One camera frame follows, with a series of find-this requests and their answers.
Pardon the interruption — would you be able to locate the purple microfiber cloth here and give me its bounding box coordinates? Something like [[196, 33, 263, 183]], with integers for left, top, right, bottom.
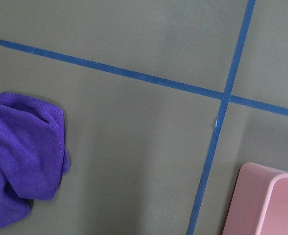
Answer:
[[0, 93, 70, 228]]

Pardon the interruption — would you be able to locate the pink plastic bin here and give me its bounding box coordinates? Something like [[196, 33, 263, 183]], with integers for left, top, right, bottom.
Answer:
[[223, 163, 288, 235]]

